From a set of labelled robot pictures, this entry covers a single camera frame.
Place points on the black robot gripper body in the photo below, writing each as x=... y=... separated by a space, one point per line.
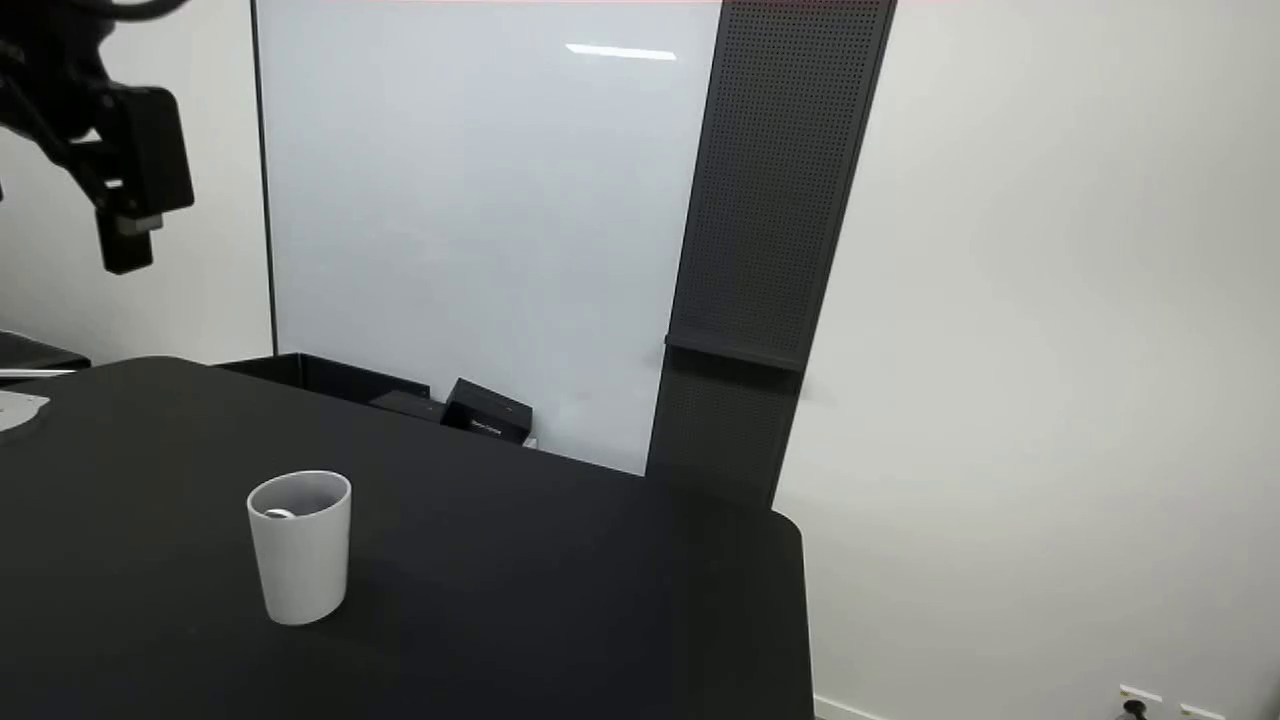
x=117 y=141

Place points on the black tray bin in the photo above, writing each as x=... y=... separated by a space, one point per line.
x=347 y=383

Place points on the metal mounting plate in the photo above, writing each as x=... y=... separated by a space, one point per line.
x=17 y=411

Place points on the white whiteboard panel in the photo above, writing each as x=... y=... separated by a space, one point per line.
x=489 y=188

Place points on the white ceramic mug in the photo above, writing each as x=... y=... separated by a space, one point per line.
x=301 y=561

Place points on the small black box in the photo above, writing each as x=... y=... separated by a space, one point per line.
x=482 y=411

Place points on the black vertical pillar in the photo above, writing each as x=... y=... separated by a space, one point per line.
x=782 y=138

